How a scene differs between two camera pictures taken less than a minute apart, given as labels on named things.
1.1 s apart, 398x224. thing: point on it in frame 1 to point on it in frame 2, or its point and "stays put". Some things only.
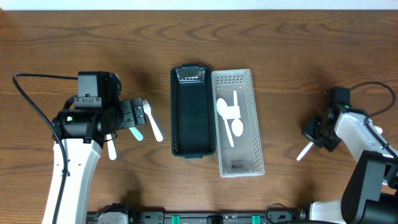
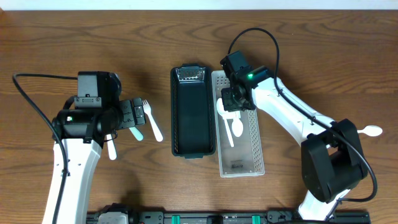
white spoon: (222, 109) stays put
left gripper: (127, 112) stays put
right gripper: (308, 130) to (227, 106)
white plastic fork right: (147, 108) stays put
